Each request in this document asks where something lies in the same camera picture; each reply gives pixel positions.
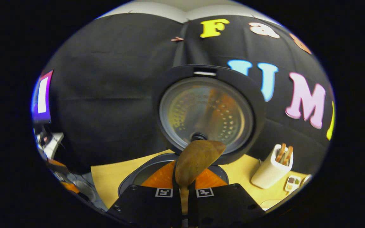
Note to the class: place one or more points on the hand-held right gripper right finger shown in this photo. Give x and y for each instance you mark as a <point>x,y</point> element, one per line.
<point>227,205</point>

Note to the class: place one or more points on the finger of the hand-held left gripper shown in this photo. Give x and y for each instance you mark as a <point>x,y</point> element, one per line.
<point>70,187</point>

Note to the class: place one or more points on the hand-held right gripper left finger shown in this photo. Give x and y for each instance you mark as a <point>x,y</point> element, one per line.
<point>144,205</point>

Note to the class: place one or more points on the wooden spoon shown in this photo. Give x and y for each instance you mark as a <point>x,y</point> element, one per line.
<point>195,161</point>

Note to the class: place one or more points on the dark grey rice cooker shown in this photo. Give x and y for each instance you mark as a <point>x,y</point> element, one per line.
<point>208,107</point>

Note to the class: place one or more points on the white plastic object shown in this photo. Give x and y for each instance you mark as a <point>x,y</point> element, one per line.
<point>54,144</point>

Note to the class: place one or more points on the white toaster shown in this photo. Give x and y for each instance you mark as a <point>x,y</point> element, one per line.
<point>269,174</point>

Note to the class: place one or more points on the white divided bean dish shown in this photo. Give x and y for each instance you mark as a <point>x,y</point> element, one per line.
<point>292,183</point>

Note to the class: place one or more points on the toast bread slice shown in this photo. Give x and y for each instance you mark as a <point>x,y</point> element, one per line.
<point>288,155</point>
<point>280,152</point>

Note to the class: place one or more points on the white round plate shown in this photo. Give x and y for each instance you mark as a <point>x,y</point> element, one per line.
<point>306,179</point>

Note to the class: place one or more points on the purple lit monitor screen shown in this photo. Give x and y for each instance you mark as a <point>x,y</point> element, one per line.
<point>42,95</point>

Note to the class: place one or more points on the black backdrop cloth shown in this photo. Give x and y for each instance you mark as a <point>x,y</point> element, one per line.
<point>106,95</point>

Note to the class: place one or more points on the pink cloth clip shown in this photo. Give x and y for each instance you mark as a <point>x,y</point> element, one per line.
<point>176,39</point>

